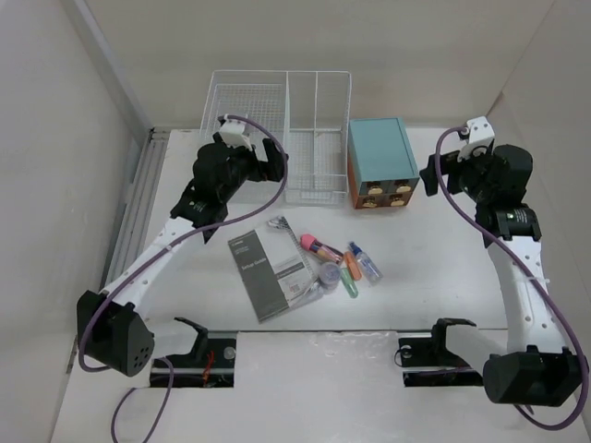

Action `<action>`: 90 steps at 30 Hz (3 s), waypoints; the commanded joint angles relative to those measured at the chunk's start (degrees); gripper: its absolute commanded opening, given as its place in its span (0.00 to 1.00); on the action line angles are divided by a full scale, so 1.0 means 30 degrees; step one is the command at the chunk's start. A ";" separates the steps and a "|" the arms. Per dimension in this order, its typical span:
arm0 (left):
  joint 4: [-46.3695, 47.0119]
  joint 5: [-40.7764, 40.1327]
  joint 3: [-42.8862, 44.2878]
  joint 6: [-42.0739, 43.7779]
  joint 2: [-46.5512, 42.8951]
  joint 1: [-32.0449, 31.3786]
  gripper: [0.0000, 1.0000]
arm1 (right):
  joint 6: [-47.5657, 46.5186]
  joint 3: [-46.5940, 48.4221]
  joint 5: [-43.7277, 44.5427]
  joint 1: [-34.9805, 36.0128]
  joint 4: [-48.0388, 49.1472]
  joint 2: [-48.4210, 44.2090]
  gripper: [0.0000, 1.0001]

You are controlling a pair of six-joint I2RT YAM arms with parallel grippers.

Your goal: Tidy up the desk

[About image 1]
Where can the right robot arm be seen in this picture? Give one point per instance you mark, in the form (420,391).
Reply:
(536,366)

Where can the teal orange drawer cabinet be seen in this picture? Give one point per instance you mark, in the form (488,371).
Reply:
(381,165)

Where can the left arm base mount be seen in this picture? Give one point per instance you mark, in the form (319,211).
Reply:
(200,358)

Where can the white wire desk organizer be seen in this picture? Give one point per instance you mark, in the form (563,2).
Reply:
(307,111)

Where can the grey setup guide booklet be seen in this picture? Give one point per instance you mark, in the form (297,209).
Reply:
(274,269)

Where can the green translucent case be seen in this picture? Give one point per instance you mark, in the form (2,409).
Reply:
(349,283)

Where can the orange translucent case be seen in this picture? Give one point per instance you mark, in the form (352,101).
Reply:
(352,266)

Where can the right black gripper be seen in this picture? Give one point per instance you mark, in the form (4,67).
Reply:
(479,156)

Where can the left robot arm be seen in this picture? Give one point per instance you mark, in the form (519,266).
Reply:
(114,332)

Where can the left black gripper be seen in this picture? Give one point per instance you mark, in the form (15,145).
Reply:
(275,161)

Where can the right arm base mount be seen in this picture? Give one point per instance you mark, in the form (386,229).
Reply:
(427,363)

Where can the aluminium rail frame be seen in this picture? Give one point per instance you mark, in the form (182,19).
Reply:
(134,215)

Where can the pink capped marker tube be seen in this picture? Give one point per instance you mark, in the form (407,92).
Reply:
(321,251)

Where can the clear jar of paperclips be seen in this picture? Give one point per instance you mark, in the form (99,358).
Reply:
(329,276)

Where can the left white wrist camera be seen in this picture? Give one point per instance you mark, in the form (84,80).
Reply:
(234,133)

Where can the clear bottle blue cap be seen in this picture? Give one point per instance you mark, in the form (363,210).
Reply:
(368,267)

